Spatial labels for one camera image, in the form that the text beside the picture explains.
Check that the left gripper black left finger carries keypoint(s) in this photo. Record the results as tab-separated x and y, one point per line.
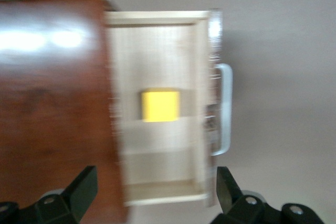
78	195

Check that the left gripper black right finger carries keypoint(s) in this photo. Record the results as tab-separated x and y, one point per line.
229	197

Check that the yellow block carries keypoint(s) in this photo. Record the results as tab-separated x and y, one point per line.
160	106

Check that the light wooden drawer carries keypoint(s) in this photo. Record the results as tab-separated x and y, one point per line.
157	58

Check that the dark red wooden cabinet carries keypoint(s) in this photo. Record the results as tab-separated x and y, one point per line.
52	103

